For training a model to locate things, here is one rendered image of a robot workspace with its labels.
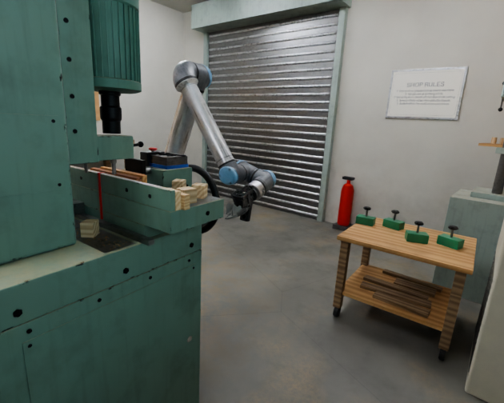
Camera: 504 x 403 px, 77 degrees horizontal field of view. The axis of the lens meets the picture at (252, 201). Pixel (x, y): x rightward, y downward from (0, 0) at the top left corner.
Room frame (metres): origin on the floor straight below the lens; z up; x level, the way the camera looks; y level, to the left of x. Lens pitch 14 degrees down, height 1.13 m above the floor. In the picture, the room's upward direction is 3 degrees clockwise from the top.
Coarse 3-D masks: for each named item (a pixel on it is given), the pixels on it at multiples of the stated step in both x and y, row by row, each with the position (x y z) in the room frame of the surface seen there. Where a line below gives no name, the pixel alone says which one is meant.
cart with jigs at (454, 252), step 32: (384, 224) 1.93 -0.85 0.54; (416, 224) 1.68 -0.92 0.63; (416, 256) 1.47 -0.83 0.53; (448, 256) 1.49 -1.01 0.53; (352, 288) 1.75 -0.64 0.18; (384, 288) 1.73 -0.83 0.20; (416, 288) 1.75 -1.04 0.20; (448, 288) 1.81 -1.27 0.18; (416, 320) 1.46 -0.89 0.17; (448, 320) 1.37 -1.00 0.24
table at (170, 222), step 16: (80, 192) 1.00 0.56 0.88; (96, 192) 0.94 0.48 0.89; (96, 208) 0.95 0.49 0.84; (112, 208) 0.90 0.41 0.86; (128, 208) 0.85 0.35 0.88; (144, 208) 0.81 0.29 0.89; (192, 208) 0.82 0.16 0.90; (208, 208) 0.87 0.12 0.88; (144, 224) 0.81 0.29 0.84; (160, 224) 0.78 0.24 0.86; (176, 224) 0.77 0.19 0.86; (192, 224) 0.82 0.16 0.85
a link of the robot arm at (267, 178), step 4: (256, 172) 1.57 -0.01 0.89; (260, 172) 1.57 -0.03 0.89; (264, 172) 1.58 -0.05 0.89; (268, 172) 1.58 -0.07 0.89; (272, 172) 1.59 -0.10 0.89; (256, 176) 1.56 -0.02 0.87; (260, 176) 1.55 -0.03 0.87; (264, 176) 1.55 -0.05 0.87; (268, 176) 1.56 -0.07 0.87; (272, 176) 1.57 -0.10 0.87; (252, 180) 1.56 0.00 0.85; (256, 180) 1.52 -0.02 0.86; (260, 180) 1.52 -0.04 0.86; (264, 180) 1.52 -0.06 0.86; (268, 180) 1.54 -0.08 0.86; (272, 180) 1.56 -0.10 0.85; (264, 184) 1.51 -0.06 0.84; (268, 184) 1.53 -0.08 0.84; (272, 184) 1.56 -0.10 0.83; (268, 188) 1.53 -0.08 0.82
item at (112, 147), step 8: (104, 136) 0.91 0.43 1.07; (112, 136) 0.93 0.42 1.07; (120, 136) 0.95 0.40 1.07; (128, 136) 0.97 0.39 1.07; (104, 144) 0.91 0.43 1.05; (112, 144) 0.93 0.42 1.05; (120, 144) 0.95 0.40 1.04; (128, 144) 0.97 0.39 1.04; (104, 152) 0.90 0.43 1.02; (112, 152) 0.92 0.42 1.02; (120, 152) 0.95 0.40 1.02; (128, 152) 0.97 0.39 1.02; (104, 160) 0.91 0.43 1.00; (112, 160) 0.95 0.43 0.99
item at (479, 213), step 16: (480, 144) 2.28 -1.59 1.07; (496, 144) 2.22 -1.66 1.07; (496, 176) 2.15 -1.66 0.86; (464, 192) 2.35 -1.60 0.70; (480, 192) 2.16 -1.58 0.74; (496, 192) 2.13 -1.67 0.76; (448, 208) 2.15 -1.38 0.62; (464, 208) 2.09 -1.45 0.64; (480, 208) 2.03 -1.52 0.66; (496, 208) 1.98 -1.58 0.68; (448, 224) 2.13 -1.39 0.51; (464, 224) 2.08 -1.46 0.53; (480, 224) 2.02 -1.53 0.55; (496, 224) 1.97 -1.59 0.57; (480, 240) 2.01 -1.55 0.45; (496, 240) 1.95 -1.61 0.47; (480, 256) 1.99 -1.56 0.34; (448, 272) 2.09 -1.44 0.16; (480, 272) 1.98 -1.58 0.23; (464, 288) 2.02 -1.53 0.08; (480, 288) 1.97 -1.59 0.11
